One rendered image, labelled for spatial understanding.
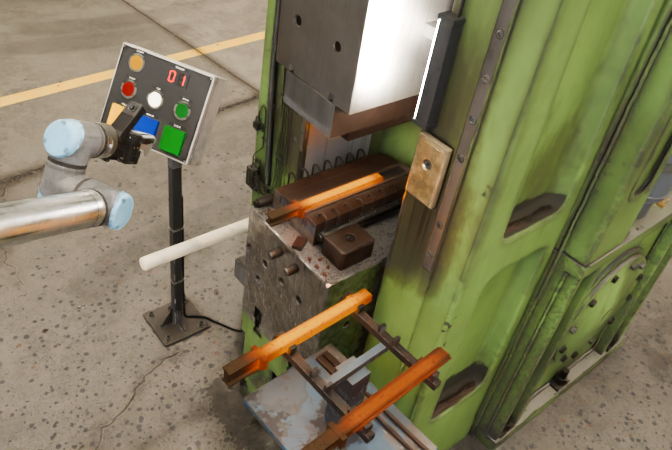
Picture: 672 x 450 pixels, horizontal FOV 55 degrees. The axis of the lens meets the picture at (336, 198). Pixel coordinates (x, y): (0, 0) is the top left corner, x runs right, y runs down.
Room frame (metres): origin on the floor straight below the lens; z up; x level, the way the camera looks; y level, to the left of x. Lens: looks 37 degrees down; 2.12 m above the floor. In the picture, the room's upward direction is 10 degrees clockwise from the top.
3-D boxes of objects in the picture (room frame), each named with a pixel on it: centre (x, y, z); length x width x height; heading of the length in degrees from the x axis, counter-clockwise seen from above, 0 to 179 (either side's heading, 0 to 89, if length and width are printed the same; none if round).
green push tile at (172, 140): (1.59, 0.52, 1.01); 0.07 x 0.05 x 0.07; 70
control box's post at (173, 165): (1.74, 0.56, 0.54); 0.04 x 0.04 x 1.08; 45
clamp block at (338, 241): (1.33, -0.06, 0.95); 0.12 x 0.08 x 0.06; 135
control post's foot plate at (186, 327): (1.75, 0.56, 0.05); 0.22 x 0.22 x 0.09; 45
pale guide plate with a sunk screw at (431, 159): (1.28, -0.20, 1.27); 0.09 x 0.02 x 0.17; 45
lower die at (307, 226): (1.56, -0.04, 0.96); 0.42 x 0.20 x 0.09; 135
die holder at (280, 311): (1.53, -0.08, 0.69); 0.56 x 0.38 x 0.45; 135
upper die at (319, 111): (1.56, -0.04, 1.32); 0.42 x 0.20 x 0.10; 135
